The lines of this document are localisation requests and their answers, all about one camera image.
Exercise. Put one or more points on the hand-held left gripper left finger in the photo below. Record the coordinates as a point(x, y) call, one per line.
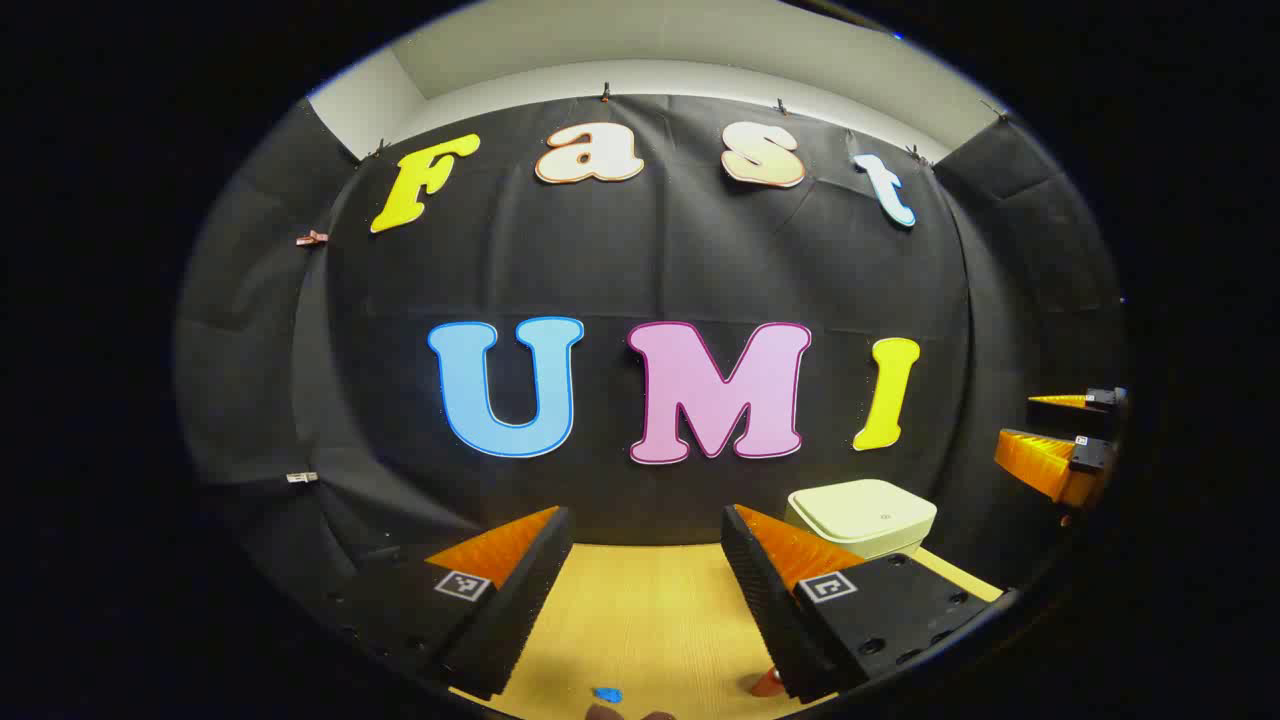
point(520, 600)

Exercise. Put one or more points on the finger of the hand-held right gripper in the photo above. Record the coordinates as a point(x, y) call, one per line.
point(1065, 401)
point(1040, 462)

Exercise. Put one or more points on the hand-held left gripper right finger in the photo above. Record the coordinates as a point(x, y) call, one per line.
point(770, 610)

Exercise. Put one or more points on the red pop can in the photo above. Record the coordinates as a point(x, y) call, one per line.
point(768, 684)

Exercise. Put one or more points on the blue paper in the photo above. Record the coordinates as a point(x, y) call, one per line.
point(607, 693)

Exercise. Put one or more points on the pale green desktop garbage bin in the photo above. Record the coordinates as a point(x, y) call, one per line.
point(860, 515)

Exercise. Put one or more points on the wooden desktop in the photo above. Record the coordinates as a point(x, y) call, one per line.
point(640, 620)

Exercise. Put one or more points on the black backdrop cloth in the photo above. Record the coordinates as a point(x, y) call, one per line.
point(620, 260)

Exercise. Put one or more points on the pink clip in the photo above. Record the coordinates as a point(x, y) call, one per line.
point(311, 238)

